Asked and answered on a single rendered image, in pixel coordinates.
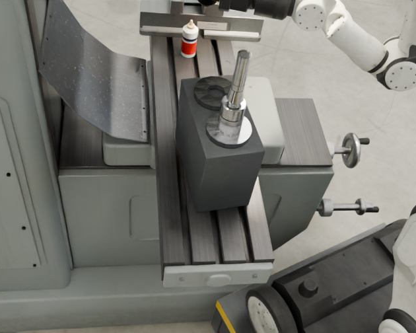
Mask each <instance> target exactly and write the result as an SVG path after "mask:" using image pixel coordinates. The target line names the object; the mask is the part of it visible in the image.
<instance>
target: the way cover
mask: <svg viewBox="0 0 416 333"><path fill-rule="evenodd" d="M61 1H62V2H61ZM71 17H72V18H71ZM67 20H68V21H67ZM67 31H68V32H67ZM56 47H57V48H56ZM91 58H92V59H91ZM134 58H135V59H134ZM140 60H141V61H140ZM55 61H56V62H55ZM121 62H122V63H121ZM65 64H66V65H65ZM52 65H53V66H52ZM117 66H118V67H117ZM82 67H83V68H84V69H83V68H82ZM89 68H90V69H89ZM50 69H51V70H50ZM38 71H39V73H40V74H41V75H42V76H43V77H44V79H45V80H46V81H47V82H48V83H49V84H50V85H51V86H52V88H53V89H54V90H55V91H56V93H57V94H58V95H59V96H60V97H61V98H62V99H63V100H64V101H65V103H66V104H67V105H68V106H69V107H70V109H72V111H74V113H76V115H78V116H79V117H81V118H82V119H84V120H86V121H87V122H89V123H90V124H92V125H94V126H95V127H97V128H98V129H100V130H102V131H103V132H104V133H107V134H108V135H110V136H112V137H117V138H121V139H128V140H132V141H139V142H143V143H150V142H149V113H148V96H147V66H146V60H145V59H142V58H139V57H133V56H130V55H125V54H120V53H117V52H113V51H112V50H111V49H109V48H108V47H106V46H105V45H104V44H103V43H102V42H100V41H99V40H97V39H96V38H95V37H94V36H93V35H91V34H90V33H89V32H87V31H86V30H85V29H84V28H83V27H82V26H81V25H80V24H79V22H78V21H77V19H76V18H75V16H74V15H73V14H72V12H71V11H70V10H69V8H68V6H67V5H66V4H65V2H64V1H63V0H49V1H48V7H47V12H46V21H45V26H44V35H43V39H42V52H41V56H40V65H39V68H38ZM46 71H47V72H46ZM122 71H123V72H122ZM83 73H84V74H83ZM106 78H107V79H106ZM102 79H103V80H102ZM129 79H130V80H129ZM90 81H91V82H90ZM114 81H115V82H114ZM65 82H66V84H65ZM100 82H101V83H100ZM73 83H74V84H73ZM65 85H66V86H65ZM112 85H113V86H112ZM126 85H127V86H126ZM93 87H94V88H93ZM110 87H111V88H110ZM80 88H81V89H80ZM107 90H108V91H107ZM129 90H130V91H129ZM78 93H79V94H78ZM75 95H76V96H75ZM130 95H131V96H130ZM91 96H92V97H91ZM85 99H86V101H85ZM100 99H101V100H100ZM123 101H124V102H123ZM76 102H77V103H76ZM139 102H140V103H139ZM122 103H123V104H124V105H122ZM123 108H124V109H123ZM98 109H99V110H98ZM86 112H87V113H86ZM111 112H112V113H111ZM129 112H130V113H129ZM89 113H90V114H89ZM106 113H107V114H106ZM113 113H114V114H113ZM126 114H127V115H126ZM122 115H123V116H122ZM137 115H138V116H137ZM89 117H90V118H89ZM95 119H96V120H95ZM146 130H147V131H146ZM139 131H140V132H139ZM132 134H134V135H132ZM141 136H142V137H141Z"/></svg>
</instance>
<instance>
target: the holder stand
mask: <svg viewBox="0 0 416 333"><path fill-rule="evenodd" d="M232 77H233V75H220V76H209V77H196V78H188V79H182V80H181V85H180V97H179V105H178V117H177V124H176V141H177V144H178V148H179V152H180V156H181V159H182V163H183V166H184V170H185V173H186V178H187V180H188V184H189V187H190V192H191V196H192V199H193V203H194V206H195V210H196V212H197V213H199V212H204V211H212V210H217V209H226V208H230V207H239V206H243V205H248V204H249V203H250V198H251V196H252V192H253V190H254V186H255V183H256V180H257V177H258V173H259V171H260V167H261V164H262V161H263V157H264V155H265V149H264V146H263V144H262V142H261V139H260V136H259V134H258V131H257V129H256V126H255V124H254V121H253V119H252V116H251V114H250V111H249V109H248V106H246V111H245V114H244V119H243V122H242V127H241V130H240V132H239V133H237V134H236V135H225V134H223V133H221V132H220V131H219V130H218V128H217V122H218V118H219V111H220V107H221V101H222V98H223V97H224V96H225V95H227V94H228V92H229V89H230V87H231V83H232Z"/></svg>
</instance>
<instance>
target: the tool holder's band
mask: <svg viewBox="0 0 416 333"><path fill-rule="evenodd" d="M226 96H227V95H225V96H224V97H223V98H222V101H221V107H222V109H223V110H224V111H225V112H226V113H228V114H232V115H239V114H242V113H243V112H244V111H245V110H246V106H247V103H246V100H245V99H244V101H243V102H242V103H241V104H240V105H238V106H232V105H230V104H229V103H228V100H227V98H226Z"/></svg>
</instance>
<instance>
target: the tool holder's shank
mask: <svg viewBox="0 0 416 333"><path fill-rule="evenodd" d="M251 58H252V54H251V52H249V53H248V52H247V50H240V51H238V54H237V58H236V64H235V68H234V73H233V77H232V83H231V87H230V89H229V92H228V94H227V96H226V98H227V100H228V103H229V104H230V105H232V106H238V105H240V104H241V103H242V102H243V101H244V87H245V84H246V78H247V75H248V70H249V66H250V61H251Z"/></svg>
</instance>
